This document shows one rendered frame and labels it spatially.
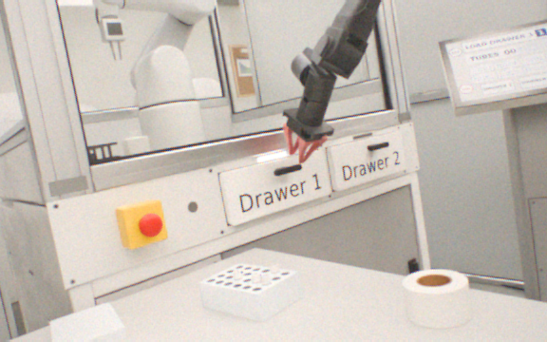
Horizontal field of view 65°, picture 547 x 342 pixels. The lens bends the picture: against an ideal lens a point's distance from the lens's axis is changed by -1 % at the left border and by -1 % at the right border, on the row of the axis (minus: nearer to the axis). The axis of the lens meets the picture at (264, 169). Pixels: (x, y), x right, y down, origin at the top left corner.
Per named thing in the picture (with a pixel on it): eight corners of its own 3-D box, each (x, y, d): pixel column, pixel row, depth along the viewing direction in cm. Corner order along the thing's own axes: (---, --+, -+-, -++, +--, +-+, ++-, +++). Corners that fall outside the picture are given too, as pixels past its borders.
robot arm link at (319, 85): (317, 73, 82) (343, 76, 84) (304, 59, 87) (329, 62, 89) (307, 106, 86) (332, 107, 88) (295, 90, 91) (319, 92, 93)
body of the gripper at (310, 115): (302, 113, 97) (311, 84, 93) (332, 137, 91) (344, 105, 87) (280, 117, 94) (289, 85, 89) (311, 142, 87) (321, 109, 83)
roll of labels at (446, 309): (393, 317, 50) (388, 284, 50) (431, 295, 54) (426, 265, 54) (447, 335, 44) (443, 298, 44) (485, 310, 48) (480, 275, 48)
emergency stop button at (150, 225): (166, 234, 74) (161, 210, 73) (143, 240, 71) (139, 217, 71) (159, 232, 76) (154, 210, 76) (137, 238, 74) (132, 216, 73)
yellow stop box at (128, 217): (171, 238, 77) (162, 199, 76) (132, 251, 72) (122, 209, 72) (159, 236, 81) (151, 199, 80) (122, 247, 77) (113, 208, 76)
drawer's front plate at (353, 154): (406, 168, 124) (401, 130, 123) (337, 191, 107) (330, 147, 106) (401, 169, 126) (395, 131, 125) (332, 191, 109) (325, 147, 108)
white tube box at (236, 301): (303, 296, 61) (298, 271, 61) (262, 322, 55) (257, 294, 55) (243, 285, 70) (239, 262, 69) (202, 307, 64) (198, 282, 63)
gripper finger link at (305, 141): (298, 148, 101) (310, 112, 96) (319, 165, 97) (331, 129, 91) (276, 153, 97) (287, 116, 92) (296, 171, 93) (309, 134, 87)
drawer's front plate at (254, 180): (330, 194, 106) (323, 149, 105) (232, 226, 88) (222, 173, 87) (326, 194, 107) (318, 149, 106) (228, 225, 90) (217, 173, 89)
